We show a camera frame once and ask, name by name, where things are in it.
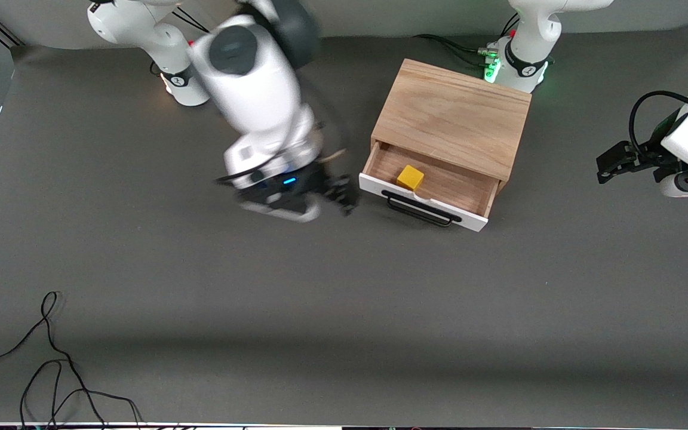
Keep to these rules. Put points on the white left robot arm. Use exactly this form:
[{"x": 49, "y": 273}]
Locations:
[{"x": 529, "y": 36}]

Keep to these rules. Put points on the wooden drawer cabinet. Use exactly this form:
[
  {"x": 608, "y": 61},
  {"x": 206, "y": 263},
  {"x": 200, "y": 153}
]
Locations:
[{"x": 451, "y": 113}]

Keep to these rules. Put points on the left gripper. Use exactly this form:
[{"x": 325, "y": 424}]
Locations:
[{"x": 644, "y": 158}]

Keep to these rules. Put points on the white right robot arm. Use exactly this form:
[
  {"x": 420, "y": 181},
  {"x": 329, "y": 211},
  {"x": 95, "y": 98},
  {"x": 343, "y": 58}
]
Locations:
[{"x": 254, "y": 89}]

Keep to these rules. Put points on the yellow block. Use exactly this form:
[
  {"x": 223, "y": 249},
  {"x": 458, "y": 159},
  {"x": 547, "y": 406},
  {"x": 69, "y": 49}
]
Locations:
[{"x": 409, "y": 177}]

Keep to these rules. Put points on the dark grey table mat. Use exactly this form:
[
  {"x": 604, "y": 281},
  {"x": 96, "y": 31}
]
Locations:
[{"x": 320, "y": 298}]

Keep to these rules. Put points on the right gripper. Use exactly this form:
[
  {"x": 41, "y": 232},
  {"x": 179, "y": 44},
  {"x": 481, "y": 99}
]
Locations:
[{"x": 322, "y": 181}]

